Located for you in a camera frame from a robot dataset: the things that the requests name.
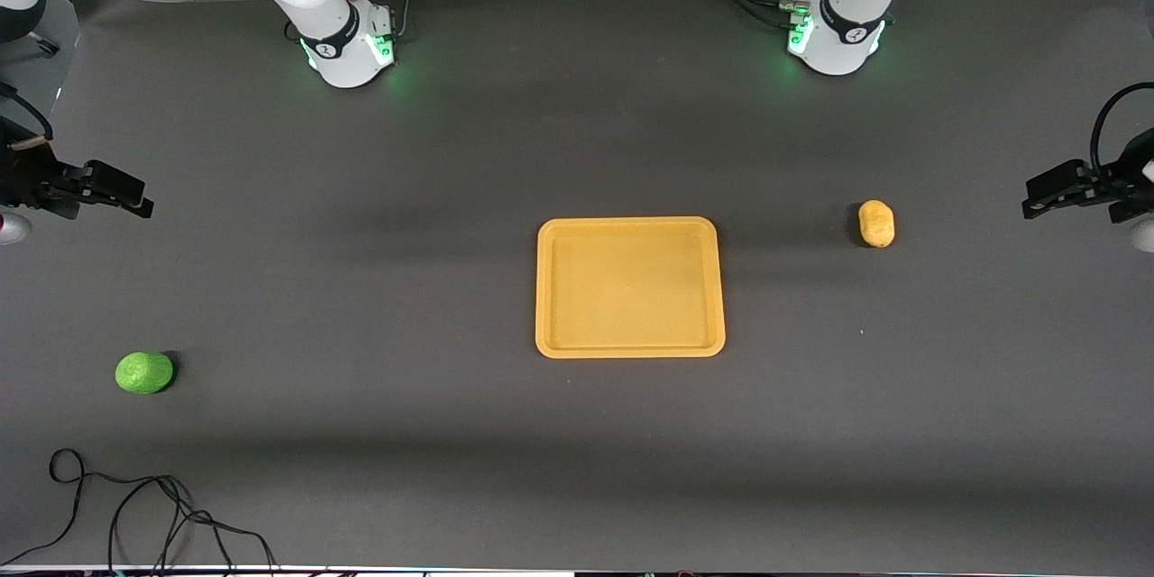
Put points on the yellow rectangular plastic tray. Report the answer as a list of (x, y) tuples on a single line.
[(629, 288)]

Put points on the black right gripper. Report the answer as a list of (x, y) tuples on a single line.
[(27, 176)]

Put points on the yellow potato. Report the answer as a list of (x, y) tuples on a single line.
[(876, 224)]

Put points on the dark grey table mat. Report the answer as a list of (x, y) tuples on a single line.
[(577, 433)]

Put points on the green apple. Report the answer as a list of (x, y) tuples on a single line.
[(144, 372)]

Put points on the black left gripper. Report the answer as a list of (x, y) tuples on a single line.
[(1127, 173)]

